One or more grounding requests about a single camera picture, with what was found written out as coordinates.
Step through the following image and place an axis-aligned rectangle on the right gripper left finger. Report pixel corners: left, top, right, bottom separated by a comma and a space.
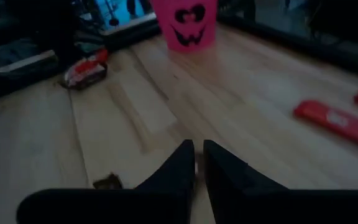
16, 139, 196, 224

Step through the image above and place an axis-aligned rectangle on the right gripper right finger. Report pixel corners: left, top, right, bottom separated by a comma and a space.
203, 139, 358, 224

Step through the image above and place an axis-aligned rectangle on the brown candy bar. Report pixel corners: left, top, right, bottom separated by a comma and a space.
92, 172, 124, 190
61, 49, 109, 91

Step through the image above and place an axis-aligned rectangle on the pink halloween bucket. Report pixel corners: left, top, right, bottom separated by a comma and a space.
150, 0, 219, 53

